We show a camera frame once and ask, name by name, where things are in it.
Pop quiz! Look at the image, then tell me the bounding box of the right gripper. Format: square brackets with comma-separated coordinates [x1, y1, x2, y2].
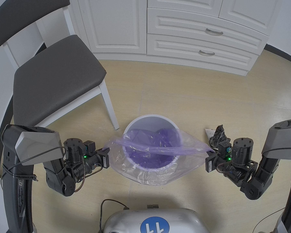
[205, 151, 234, 177]

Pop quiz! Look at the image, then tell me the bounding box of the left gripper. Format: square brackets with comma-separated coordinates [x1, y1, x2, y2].
[84, 151, 110, 174]

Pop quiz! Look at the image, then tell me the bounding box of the black plastic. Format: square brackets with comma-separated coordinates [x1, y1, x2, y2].
[209, 125, 231, 148]

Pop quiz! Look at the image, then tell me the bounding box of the purple plastic bag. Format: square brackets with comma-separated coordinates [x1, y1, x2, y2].
[104, 128, 216, 186]

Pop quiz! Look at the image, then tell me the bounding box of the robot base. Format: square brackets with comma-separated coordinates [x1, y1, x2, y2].
[104, 205, 209, 233]

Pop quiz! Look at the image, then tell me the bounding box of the white trash bin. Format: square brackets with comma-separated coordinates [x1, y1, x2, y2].
[123, 115, 182, 172]

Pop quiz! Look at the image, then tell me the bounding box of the white chair grey seat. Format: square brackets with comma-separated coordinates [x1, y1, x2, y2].
[0, 0, 120, 130]

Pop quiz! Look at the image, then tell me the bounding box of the white wardrobe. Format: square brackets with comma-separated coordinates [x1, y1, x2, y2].
[67, 0, 285, 77]

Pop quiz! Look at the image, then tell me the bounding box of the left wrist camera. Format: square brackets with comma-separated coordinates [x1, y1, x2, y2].
[79, 140, 97, 158]

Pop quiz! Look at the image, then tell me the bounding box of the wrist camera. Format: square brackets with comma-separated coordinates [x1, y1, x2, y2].
[79, 140, 97, 158]
[218, 140, 233, 156]

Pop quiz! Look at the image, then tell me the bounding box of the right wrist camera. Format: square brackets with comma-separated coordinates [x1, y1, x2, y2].
[218, 140, 233, 156]

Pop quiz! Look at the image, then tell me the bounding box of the black cable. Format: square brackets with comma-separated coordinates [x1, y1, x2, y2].
[99, 199, 129, 233]
[255, 207, 286, 233]

